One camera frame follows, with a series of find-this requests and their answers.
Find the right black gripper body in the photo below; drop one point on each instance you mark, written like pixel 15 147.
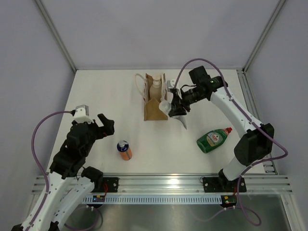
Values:
pixel 179 101

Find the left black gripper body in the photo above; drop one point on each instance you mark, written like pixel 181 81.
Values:
pixel 96 132

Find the beige pump soap bottle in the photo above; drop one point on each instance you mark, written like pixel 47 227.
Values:
pixel 155 90

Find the orange blue spray can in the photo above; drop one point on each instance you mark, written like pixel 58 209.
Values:
pixel 124 150

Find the green dish soap bottle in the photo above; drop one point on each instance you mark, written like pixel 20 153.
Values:
pixel 213 139

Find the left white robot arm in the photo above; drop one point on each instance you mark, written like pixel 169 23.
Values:
pixel 55 204

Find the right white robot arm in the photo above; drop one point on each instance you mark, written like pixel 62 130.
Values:
pixel 256 138

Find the watermelon print canvas bag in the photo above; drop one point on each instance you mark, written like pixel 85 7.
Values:
pixel 151 106

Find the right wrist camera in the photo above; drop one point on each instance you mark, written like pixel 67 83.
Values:
pixel 170 86

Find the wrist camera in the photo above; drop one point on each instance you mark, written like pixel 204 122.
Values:
pixel 81 115
pixel 170 86

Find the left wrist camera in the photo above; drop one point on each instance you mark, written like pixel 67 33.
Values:
pixel 81 115

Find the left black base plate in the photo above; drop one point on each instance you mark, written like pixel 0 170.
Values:
pixel 106 183

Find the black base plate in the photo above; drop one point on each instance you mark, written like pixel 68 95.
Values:
pixel 217 185
pixel 106 183

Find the aluminium mounting rail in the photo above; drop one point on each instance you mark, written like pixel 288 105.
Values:
pixel 192 183

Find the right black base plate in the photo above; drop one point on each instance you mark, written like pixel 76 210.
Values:
pixel 217 185

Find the white slotted cable duct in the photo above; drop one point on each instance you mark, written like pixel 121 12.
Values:
pixel 153 200

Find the left aluminium frame post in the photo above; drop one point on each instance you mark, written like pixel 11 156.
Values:
pixel 55 34

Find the aluminium frame post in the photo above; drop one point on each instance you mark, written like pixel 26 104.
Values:
pixel 266 30
pixel 55 34

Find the right aluminium frame post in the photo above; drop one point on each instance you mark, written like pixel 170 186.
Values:
pixel 266 30

